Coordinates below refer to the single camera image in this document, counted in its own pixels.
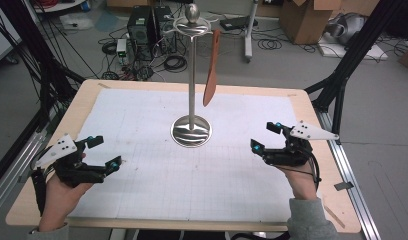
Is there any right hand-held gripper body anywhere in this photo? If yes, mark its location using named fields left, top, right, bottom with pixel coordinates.
left=262, top=120, right=340, bottom=168

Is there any wooden spatula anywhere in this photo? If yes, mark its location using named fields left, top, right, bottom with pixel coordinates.
left=202, top=28, right=223, bottom=108

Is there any person's left hand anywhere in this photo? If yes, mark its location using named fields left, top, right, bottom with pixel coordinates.
left=40, top=171, right=95, bottom=219

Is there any coiled black cable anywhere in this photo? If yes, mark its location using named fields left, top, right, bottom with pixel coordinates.
left=162, top=54, right=189, bottom=73

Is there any small white device box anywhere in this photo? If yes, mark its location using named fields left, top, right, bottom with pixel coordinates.
left=116, top=38, right=129, bottom=65

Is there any person's right hand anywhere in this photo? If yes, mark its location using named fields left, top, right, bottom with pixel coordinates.
left=279, top=163, right=322, bottom=202

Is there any open cardboard box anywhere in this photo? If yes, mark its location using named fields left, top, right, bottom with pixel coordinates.
left=279, top=0, right=344, bottom=46

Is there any white foam board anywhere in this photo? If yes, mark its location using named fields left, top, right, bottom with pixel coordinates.
left=317, top=40, right=390, bottom=62

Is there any black computer tower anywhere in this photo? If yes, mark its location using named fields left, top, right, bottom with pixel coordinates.
left=126, top=4, right=157, bottom=63

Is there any grey tape strip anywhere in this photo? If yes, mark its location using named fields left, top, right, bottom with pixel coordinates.
left=333, top=180, right=355, bottom=192

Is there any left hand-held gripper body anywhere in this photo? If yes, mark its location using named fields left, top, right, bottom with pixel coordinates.
left=31, top=133, right=108, bottom=189

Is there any black frame post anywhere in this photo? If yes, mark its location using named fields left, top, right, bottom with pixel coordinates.
left=0, top=0, right=87, bottom=134

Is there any round white table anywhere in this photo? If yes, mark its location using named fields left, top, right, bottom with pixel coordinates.
left=33, top=0, right=90, bottom=14

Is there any black frame strut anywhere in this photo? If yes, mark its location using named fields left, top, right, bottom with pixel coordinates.
left=304, top=0, right=406, bottom=136

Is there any steel utensil stand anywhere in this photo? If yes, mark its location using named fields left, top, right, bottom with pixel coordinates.
left=169, top=3, right=215, bottom=149

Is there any white grid paper mat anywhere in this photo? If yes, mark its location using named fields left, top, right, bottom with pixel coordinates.
left=67, top=87, right=302, bottom=223

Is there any aluminium rail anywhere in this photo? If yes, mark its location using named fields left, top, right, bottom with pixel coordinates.
left=312, top=105, right=382, bottom=240
left=0, top=129, right=49, bottom=218

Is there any flat black device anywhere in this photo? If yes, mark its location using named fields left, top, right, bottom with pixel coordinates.
left=219, top=15, right=260, bottom=32

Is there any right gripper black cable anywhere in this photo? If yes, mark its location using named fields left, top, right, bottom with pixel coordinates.
left=303, top=151, right=324, bottom=184

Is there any grey vacuum cleaner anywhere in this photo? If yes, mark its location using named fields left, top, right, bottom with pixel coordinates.
left=324, top=12, right=367, bottom=45

